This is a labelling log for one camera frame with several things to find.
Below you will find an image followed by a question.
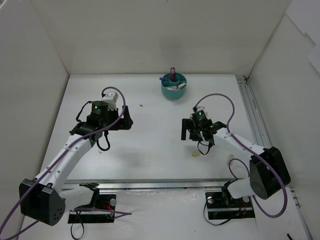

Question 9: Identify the small tan eraser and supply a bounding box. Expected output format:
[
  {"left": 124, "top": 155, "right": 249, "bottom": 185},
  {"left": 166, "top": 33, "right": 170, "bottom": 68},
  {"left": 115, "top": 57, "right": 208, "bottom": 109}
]
[{"left": 192, "top": 152, "right": 200, "bottom": 158}]

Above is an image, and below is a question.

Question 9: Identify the white boxed eraser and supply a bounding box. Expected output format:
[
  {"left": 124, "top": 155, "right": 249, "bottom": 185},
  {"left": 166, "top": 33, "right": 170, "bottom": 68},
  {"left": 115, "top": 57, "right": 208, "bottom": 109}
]
[{"left": 167, "top": 86, "right": 178, "bottom": 91}]

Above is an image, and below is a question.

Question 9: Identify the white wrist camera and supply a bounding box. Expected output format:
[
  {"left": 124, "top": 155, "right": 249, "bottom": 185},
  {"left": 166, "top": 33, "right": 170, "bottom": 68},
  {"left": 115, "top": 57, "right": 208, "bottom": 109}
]
[
  {"left": 192, "top": 106, "right": 205, "bottom": 113},
  {"left": 101, "top": 91, "right": 119, "bottom": 110}
]

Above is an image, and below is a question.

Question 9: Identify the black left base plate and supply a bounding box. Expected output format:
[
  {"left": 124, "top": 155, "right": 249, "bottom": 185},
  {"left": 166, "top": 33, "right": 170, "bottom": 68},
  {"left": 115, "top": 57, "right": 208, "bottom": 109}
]
[{"left": 67, "top": 194, "right": 117, "bottom": 224}]

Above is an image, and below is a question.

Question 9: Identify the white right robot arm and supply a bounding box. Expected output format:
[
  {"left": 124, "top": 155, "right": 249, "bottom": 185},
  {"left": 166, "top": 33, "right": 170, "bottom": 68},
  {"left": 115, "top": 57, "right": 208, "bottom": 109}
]
[{"left": 181, "top": 110, "right": 291, "bottom": 206}]

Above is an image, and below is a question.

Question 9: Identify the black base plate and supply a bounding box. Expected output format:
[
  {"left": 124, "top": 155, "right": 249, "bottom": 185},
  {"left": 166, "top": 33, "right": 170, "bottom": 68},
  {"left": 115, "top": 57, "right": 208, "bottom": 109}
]
[
  {"left": 204, "top": 191, "right": 256, "bottom": 222},
  {"left": 67, "top": 194, "right": 117, "bottom": 224}
]

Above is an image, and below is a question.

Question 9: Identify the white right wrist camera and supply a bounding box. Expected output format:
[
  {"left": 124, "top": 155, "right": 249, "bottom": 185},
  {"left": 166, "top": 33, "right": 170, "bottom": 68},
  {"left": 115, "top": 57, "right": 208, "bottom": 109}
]
[{"left": 192, "top": 106, "right": 205, "bottom": 113}]

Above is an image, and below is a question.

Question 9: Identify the white blue correction tape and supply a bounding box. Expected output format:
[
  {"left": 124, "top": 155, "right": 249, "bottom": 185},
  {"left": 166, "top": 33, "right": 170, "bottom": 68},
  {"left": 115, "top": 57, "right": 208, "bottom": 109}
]
[{"left": 159, "top": 76, "right": 169, "bottom": 83}]

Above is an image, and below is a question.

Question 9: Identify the red gel pen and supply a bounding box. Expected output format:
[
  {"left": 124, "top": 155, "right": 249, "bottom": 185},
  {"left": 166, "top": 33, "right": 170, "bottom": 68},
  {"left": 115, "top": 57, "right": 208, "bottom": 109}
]
[{"left": 170, "top": 67, "right": 175, "bottom": 81}]

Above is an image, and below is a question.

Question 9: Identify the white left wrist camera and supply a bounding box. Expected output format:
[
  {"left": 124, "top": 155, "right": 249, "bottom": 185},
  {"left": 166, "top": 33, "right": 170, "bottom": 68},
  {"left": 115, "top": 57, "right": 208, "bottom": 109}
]
[{"left": 101, "top": 91, "right": 119, "bottom": 110}]

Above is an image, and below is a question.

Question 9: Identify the teal round compartment organizer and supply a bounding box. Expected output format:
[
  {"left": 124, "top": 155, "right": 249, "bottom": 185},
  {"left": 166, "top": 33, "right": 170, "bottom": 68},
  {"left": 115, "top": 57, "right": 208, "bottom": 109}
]
[{"left": 159, "top": 73, "right": 187, "bottom": 100}]

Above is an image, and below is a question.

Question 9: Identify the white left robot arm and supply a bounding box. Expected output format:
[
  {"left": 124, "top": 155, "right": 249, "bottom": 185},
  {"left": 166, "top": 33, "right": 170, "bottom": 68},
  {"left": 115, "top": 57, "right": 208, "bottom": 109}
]
[{"left": 19, "top": 100, "right": 133, "bottom": 226}]

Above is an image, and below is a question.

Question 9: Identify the aluminium front rail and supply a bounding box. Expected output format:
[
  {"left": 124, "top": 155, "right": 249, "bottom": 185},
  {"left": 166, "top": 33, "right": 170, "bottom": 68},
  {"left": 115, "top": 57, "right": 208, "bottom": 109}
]
[{"left": 62, "top": 177, "right": 232, "bottom": 190}]

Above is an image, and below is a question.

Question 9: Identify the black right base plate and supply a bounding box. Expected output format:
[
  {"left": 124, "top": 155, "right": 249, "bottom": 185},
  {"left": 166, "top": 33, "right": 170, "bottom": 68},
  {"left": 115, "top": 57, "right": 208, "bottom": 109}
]
[{"left": 204, "top": 191, "right": 256, "bottom": 222}]

